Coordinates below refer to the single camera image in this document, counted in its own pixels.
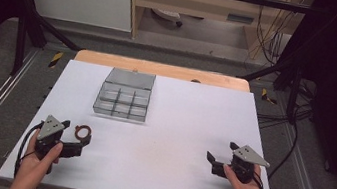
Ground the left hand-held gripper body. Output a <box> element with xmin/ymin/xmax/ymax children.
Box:
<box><xmin>32</xmin><ymin>113</ymin><xmax>87</xmax><ymax>167</ymax></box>

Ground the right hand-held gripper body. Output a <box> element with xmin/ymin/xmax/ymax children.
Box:
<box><xmin>211</xmin><ymin>139</ymin><xmax>274</xmax><ymax>188</ymax></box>

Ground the brown hair tie ring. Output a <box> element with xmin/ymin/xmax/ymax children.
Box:
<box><xmin>73</xmin><ymin>123</ymin><xmax>93</xmax><ymax>141</ymax></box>

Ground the clear plastic compartment box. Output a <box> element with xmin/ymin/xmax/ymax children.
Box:
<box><xmin>91</xmin><ymin>64</ymin><xmax>157</xmax><ymax>124</ymax></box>

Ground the person's left hand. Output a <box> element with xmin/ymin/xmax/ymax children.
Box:
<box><xmin>8</xmin><ymin>126</ymin><xmax>66</xmax><ymax>189</ymax></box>

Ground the yellow black floor tape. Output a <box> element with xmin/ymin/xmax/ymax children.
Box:
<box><xmin>259</xmin><ymin>87</ymin><xmax>280</xmax><ymax>106</ymax></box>
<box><xmin>47</xmin><ymin>50</ymin><xmax>65</xmax><ymax>70</ymax></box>

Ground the wooden desk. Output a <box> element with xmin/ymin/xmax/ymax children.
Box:
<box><xmin>121</xmin><ymin>0</ymin><xmax>316</xmax><ymax>65</ymax></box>

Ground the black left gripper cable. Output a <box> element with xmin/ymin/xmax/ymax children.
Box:
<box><xmin>13</xmin><ymin>118</ymin><xmax>45</xmax><ymax>181</ymax></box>

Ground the black metal frame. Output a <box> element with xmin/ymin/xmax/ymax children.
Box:
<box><xmin>0</xmin><ymin>0</ymin><xmax>337</xmax><ymax>132</ymax></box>

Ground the bundle of hanging cables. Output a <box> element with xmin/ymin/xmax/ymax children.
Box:
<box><xmin>247</xmin><ymin>3</ymin><xmax>300</xmax><ymax>68</ymax></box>

